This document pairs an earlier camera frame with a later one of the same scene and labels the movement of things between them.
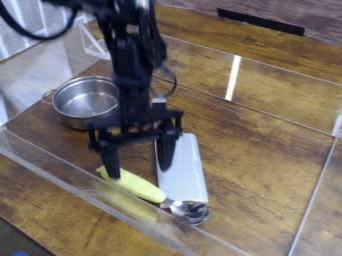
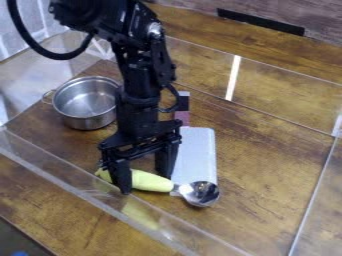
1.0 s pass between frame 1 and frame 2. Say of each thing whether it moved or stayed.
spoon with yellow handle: moved
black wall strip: stayed
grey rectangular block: moved
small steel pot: stayed
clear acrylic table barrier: stayed
